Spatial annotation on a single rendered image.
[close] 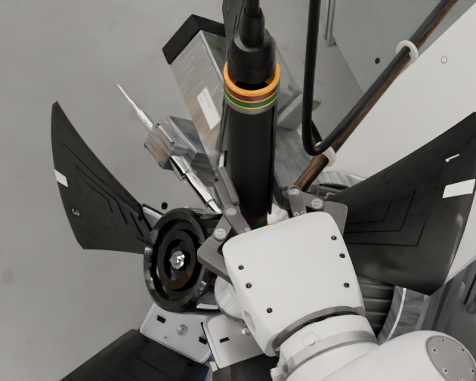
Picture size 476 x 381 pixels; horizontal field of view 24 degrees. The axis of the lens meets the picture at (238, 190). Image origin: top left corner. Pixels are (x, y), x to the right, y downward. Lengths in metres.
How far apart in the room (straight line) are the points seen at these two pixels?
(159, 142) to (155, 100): 1.42
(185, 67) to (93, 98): 1.40
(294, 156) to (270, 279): 0.58
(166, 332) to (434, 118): 0.42
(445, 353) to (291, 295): 0.15
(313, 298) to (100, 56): 2.18
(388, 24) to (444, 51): 1.19
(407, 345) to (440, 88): 0.64
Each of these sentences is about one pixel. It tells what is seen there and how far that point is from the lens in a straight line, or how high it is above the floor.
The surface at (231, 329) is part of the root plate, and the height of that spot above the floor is 1.19.
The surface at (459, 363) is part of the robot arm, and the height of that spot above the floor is 1.58.
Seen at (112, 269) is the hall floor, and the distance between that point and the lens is 2.64.
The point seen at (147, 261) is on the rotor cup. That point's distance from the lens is 1.27.
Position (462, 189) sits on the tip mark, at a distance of 1.07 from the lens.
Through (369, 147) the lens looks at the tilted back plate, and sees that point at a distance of 1.43.
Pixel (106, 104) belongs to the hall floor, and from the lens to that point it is 2.91.
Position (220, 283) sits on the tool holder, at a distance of 1.14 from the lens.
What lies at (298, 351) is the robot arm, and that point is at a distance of 0.86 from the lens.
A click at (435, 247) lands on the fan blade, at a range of 1.03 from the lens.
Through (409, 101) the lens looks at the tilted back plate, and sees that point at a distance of 1.40.
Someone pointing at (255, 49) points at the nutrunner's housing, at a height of 1.68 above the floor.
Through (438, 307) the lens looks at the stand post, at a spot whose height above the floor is 0.84.
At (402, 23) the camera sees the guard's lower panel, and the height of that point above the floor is 0.45.
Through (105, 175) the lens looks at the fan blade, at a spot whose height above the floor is 1.15.
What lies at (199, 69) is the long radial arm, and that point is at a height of 1.13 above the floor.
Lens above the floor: 2.30
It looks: 57 degrees down
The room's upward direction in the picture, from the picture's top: straight up
